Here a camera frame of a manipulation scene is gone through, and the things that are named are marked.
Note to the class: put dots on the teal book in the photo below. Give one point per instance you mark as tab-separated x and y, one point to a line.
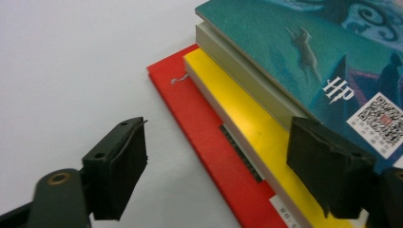
269	38

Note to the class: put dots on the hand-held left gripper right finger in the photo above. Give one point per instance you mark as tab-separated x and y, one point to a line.
329	167

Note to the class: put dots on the red book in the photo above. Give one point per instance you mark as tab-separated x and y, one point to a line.
202	126

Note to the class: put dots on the yellow book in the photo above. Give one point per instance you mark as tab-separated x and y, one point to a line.
240	107

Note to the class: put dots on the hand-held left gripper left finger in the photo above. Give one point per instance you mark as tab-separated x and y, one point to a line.
120	164

